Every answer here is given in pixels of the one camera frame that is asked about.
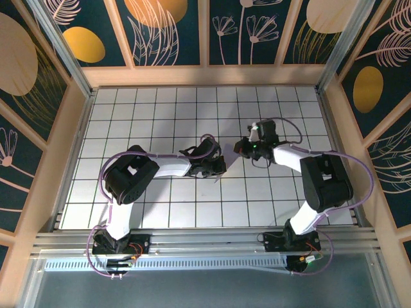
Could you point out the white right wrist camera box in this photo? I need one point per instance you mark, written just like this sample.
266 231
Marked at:
254 132

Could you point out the wall panel cream circle yellow lines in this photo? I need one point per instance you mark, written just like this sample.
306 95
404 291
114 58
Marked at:
321 16

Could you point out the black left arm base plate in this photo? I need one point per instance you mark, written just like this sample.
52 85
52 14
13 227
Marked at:
143 244

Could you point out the small dark teal wall panel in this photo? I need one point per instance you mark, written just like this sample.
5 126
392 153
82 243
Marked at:
3 256
407 253

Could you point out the black connector box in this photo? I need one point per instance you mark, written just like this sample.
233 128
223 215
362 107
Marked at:
120 263

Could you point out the wall panel large cream circle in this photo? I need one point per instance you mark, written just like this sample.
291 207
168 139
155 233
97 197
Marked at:
19 57

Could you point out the wall panel yellow oval feather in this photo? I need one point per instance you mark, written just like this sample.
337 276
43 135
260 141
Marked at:
367 90

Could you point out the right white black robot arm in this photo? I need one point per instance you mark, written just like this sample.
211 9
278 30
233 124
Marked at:
327 183

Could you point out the wall panel with yellow oval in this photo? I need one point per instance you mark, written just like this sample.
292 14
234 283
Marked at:
83 45

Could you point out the wall panel white leaf outlines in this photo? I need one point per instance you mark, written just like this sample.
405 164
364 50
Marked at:
395 173

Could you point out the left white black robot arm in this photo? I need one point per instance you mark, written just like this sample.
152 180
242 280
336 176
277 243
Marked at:
131 176

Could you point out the wall panel orange circle leaves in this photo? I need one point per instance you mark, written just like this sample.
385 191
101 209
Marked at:
154 32

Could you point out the wall panel with pink flowers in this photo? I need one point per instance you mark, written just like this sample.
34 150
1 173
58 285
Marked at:
250 32

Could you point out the aluminium side rail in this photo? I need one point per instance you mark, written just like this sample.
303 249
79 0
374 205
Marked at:
73 160
339 160

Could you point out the aluminium corner post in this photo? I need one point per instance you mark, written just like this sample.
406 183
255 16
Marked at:
63 48
343 48

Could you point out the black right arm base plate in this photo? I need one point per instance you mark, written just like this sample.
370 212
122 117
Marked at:
273 245

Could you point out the long aluminium mounting rail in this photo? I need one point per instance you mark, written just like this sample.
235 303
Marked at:
205 242

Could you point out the wall panel single pink flower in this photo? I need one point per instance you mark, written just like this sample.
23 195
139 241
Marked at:
16 179

